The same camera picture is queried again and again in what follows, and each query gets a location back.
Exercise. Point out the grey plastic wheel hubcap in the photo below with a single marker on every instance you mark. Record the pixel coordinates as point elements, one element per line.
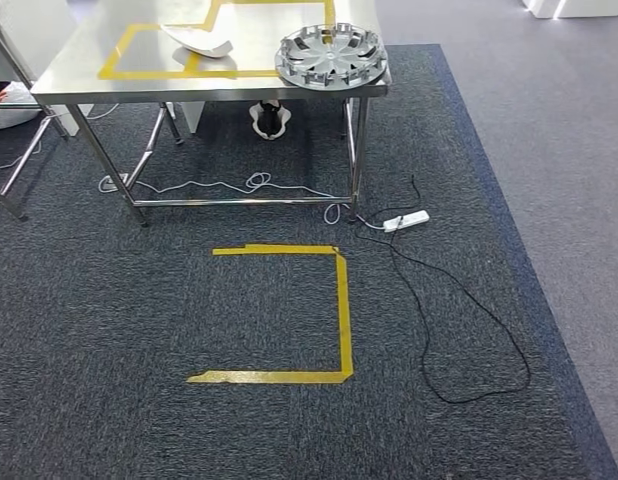
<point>332,56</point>

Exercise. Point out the steel workbench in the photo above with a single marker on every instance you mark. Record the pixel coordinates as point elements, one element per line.
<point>249,86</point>

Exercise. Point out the yellow floor tape strip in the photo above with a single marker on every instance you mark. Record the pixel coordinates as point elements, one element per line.
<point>344,318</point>

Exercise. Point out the white power strip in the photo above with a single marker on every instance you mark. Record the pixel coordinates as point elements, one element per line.
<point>406,220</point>

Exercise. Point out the white curved plastic panel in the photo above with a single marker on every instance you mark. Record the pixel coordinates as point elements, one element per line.
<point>204,45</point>

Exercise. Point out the white plastic bag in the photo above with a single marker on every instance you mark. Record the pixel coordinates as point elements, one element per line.
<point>12,109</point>

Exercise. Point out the white board panel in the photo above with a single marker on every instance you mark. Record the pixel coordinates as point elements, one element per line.
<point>33,33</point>

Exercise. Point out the white angular lit platform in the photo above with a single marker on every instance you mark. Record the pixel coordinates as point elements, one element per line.
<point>589,8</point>

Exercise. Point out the steel frame table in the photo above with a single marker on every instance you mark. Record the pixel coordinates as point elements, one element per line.
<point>19,166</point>

